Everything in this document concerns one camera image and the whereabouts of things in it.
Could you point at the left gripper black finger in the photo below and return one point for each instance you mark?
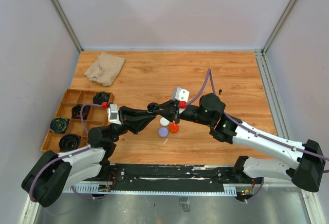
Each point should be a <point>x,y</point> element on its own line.
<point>131,112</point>
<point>137,124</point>

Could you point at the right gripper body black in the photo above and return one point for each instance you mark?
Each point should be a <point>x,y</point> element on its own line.
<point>191,113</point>

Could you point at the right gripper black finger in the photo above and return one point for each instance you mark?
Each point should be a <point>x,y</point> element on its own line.
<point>166,105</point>
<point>169,114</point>

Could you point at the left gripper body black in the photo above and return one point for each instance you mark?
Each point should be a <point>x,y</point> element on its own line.
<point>116,130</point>

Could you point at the white round charging case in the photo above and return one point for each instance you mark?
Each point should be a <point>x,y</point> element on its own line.
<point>164,122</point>

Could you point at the orange round charging case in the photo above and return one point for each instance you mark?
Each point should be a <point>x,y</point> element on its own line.
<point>173,128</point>

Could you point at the purple round charging case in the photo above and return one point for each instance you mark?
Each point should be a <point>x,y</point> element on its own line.
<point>163,132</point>

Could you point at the black round charging case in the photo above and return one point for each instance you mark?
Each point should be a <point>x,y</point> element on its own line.
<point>152,107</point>

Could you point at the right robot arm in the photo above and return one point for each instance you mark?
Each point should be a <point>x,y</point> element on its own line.
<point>301,163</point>

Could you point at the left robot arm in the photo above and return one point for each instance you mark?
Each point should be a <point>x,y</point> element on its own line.
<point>54,172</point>

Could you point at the wooden compartment tray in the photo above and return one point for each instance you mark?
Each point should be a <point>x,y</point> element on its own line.
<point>79,111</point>

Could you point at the beige folded cloth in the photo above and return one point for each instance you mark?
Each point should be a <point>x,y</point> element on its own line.
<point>105,69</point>

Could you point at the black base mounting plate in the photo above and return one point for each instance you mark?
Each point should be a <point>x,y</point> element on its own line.
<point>171,178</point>

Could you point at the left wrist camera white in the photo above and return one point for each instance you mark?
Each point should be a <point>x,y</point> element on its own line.
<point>113,114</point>

